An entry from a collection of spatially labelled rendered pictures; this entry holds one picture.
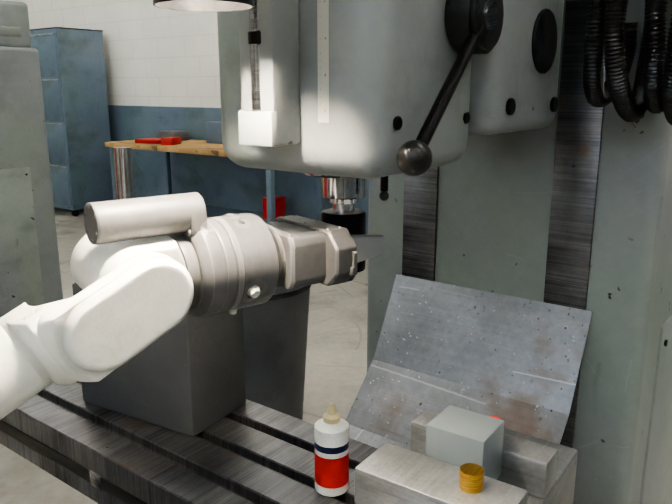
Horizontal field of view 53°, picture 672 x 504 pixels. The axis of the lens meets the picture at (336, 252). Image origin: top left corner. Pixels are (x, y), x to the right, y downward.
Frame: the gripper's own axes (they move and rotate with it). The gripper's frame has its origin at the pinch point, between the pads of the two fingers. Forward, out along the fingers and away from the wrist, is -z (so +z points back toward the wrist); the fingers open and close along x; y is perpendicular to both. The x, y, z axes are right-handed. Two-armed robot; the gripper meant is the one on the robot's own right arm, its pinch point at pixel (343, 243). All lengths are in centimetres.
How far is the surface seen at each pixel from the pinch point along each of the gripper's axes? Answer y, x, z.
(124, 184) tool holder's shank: -2.5, 38.8, 8.7
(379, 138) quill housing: -11.8, -11.2, 5.1
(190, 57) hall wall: -46, 595, -275
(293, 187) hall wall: 74, 463, -310
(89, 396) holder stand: 29, 42, 15
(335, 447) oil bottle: 23.8, 0.3, 0.7
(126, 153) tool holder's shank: -6.9, 38.7, 8.1
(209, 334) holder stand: 16.8, 24.5, 3.7
